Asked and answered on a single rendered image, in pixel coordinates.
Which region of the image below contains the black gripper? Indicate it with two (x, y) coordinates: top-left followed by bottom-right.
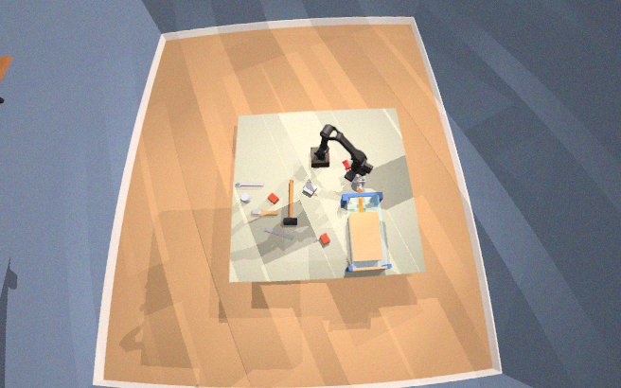
(344, 164), (360, 182)

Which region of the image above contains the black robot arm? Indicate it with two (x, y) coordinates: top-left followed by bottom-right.
(314, 124), (373, 176)

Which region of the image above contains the black mallet with wooden handle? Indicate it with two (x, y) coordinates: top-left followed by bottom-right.
(283, 180), (297, 225)

